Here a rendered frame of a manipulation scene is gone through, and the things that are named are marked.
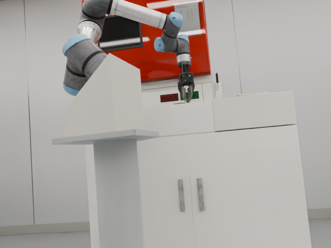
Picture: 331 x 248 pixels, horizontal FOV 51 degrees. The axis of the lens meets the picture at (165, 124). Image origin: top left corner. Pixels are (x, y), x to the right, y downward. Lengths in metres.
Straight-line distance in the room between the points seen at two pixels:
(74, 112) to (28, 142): 3.02
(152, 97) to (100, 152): 1.07
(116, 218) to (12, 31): 3.64
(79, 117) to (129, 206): 0.36
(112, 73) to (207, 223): 0.78
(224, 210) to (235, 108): 0.45
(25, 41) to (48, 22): 0.35
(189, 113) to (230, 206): 0.45
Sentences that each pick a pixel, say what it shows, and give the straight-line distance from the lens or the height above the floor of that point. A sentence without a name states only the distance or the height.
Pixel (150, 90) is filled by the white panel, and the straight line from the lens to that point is 2.26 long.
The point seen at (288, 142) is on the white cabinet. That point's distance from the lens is 1.58.
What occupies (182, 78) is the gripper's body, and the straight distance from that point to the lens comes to 1.81.
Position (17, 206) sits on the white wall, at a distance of 4.35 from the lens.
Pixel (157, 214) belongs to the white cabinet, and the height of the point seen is 0.47.
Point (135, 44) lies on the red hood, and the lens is 2.30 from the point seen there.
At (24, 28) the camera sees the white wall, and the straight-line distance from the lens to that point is 4.54.
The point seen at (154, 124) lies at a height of 0.88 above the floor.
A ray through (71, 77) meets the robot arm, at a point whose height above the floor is 1.07.
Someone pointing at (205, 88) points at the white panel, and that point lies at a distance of 2.22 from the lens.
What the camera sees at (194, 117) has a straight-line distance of 1.56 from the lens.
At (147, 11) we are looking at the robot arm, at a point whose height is 1.43.
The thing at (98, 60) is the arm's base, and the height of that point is 1.10.
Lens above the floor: 0.72
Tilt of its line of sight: 5 degrees up
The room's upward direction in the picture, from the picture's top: 5 degrees counter-clockwise
